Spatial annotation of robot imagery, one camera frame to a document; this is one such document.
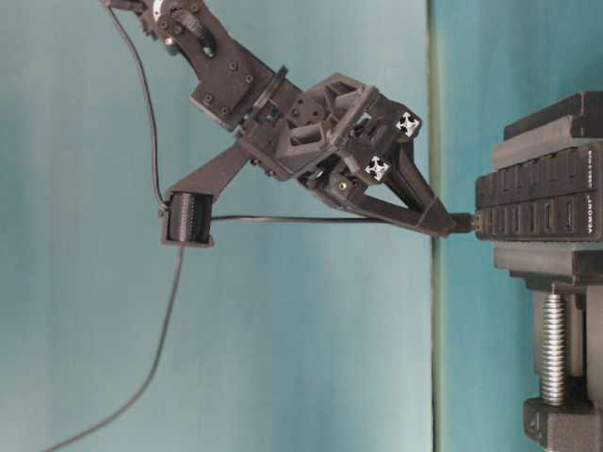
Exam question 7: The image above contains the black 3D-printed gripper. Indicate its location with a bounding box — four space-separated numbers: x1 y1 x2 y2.
236 72 460 237

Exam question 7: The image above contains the black USB cable with plug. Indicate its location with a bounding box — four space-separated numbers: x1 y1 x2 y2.
45 212 482 452

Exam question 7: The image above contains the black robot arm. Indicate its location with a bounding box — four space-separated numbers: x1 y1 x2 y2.
108 1 470 247

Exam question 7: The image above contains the black multi-port USB hub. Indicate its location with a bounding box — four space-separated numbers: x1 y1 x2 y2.
476 141 602 242

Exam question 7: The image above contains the silver threaded vise screw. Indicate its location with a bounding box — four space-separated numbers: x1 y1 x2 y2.
540 293 566 407

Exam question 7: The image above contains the grey bench vise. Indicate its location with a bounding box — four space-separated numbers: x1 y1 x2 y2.
493 91 602 451

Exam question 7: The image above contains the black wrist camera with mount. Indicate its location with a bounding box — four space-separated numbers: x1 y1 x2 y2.
160 142 250 248

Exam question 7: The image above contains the thin black camera cable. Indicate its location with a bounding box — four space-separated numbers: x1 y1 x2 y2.
102 5 170 212

